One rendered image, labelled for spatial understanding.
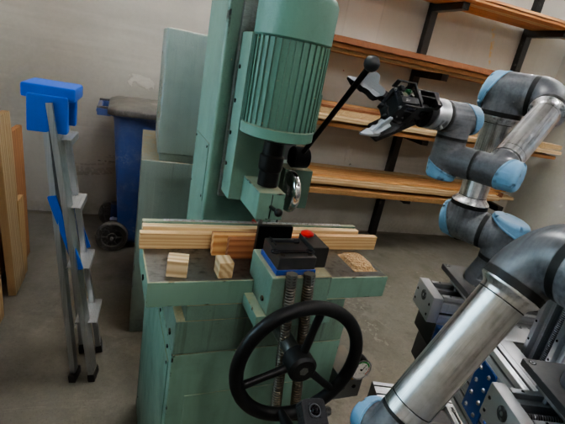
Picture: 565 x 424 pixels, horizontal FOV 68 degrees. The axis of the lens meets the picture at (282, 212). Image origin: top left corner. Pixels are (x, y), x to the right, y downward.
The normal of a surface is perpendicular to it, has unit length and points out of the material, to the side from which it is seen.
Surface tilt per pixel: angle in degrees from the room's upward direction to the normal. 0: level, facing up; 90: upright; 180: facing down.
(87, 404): 0
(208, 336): 90
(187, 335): 90
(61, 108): 90
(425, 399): 71
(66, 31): 90
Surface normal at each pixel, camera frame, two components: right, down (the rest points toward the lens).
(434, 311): 0.03, 0.34
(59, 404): 0.18, -0.93
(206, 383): 0.36, 0.37
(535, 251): -0.85, -0.33
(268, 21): -0.66, 0.13
